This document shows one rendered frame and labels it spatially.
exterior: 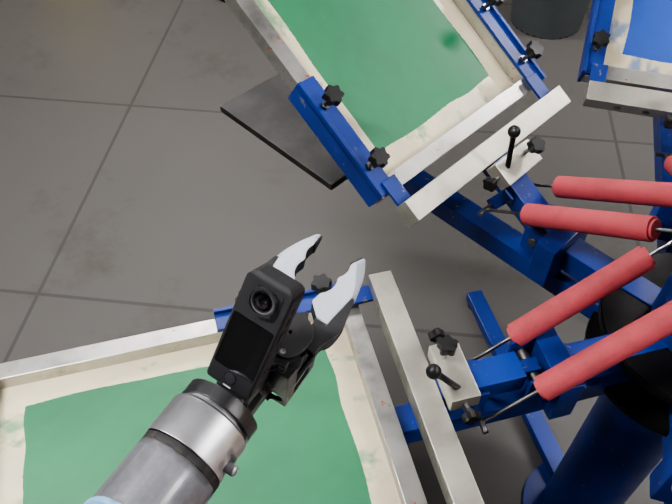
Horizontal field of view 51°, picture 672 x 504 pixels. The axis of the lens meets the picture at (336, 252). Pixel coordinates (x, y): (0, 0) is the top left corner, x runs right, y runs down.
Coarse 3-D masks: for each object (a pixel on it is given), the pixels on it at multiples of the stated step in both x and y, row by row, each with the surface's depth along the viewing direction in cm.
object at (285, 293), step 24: (264, 264) 57; (264, 288) 55; (288, 288) 55; (240, 312) 57; (264, 312) 56; (288, 312) 55; (240, 336) 58; (264, 336) 57; (216, 360) 59; (240, 360) 58; (264, 360) 57; (240, 384) 59
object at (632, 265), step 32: (576, 192) 153; (608, 192) 147; (640, 192) 141; (544, 224) 148; (576, 224) 141; (608, 224) 135; (640, 224) 130; (640, 256) 128; (576, 288) 132; (608, 288) 130; (544, 320) 134; (640, 320) 123; (608, 352) 124; (544, 384) 129; (576, 384) 127
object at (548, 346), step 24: (552, 240) 154; (576, 240) 158; (552, 264) 155; (576, 264) 156; (600, 264) 154; (624, 288) 149; (648, 288) 149; (552, 336) 138; (600, 336) 141; (552, 360) 134; (552, 408) 136
